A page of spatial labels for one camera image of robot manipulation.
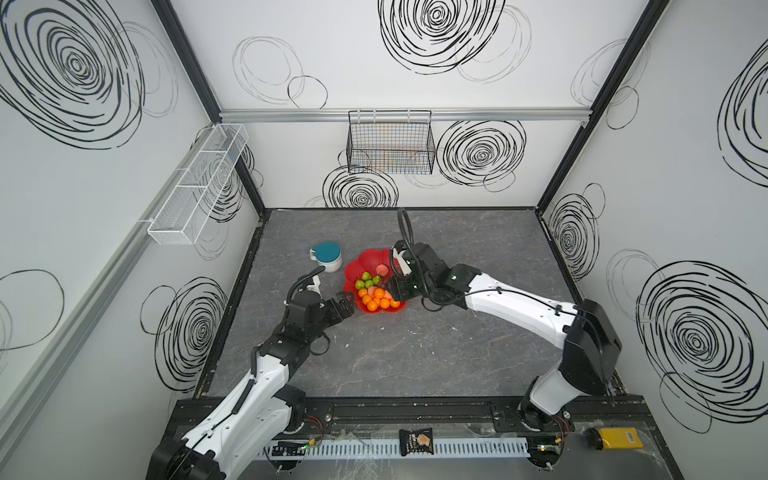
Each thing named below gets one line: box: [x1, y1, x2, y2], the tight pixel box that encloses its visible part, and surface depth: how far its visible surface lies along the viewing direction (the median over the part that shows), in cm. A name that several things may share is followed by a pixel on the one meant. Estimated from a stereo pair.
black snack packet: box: [399, 427, 434, 457], surface depth 71 cm
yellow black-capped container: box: [585, 427, 643, 450], surface depth 69 cm
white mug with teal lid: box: [309, 241, 342, 273], surface depth 101 cm
